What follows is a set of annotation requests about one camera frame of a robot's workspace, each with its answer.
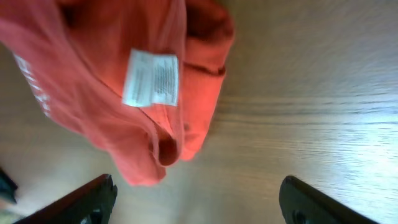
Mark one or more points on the red t-shirt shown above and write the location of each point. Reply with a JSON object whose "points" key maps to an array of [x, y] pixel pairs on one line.
{"points": [[139, 79]]}

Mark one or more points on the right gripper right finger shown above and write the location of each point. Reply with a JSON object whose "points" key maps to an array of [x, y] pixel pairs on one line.
{"points": [[300, 203]]}

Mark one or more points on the black folded shirt white letters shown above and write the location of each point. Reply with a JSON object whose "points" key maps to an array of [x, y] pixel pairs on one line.
{"points": [[8, 188]]}

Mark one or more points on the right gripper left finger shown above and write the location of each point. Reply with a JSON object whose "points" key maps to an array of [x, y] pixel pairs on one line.
{"points": [[92, 203]]}

